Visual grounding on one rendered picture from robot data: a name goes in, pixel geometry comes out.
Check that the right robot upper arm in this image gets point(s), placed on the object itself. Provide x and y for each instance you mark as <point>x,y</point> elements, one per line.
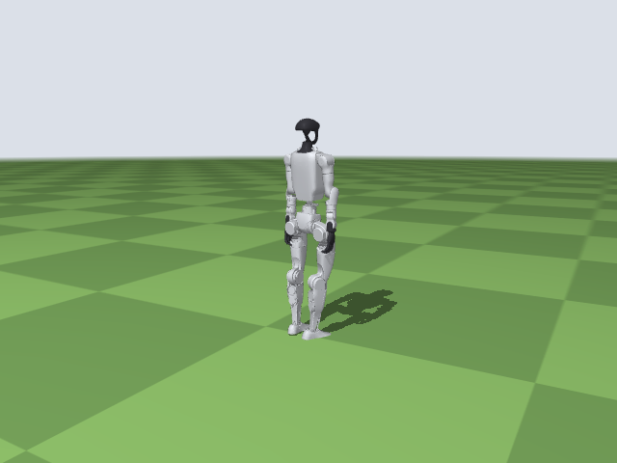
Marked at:
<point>327,162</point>

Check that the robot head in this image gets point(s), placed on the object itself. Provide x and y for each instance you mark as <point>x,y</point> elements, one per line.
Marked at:
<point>308,125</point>

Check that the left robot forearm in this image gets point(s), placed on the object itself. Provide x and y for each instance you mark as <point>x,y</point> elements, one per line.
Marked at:
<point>290,205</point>

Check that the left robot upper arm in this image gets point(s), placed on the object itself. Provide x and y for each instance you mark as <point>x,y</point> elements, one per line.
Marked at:
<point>287,164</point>

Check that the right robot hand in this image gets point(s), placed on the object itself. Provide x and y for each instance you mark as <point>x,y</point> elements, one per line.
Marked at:
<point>331,238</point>

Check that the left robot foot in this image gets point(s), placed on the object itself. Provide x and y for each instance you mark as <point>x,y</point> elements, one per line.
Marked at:
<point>294,329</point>

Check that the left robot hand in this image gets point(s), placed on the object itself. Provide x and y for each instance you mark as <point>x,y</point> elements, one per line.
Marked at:
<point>287,237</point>

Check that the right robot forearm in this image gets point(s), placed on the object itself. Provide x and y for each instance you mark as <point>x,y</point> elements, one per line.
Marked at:
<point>331,207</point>

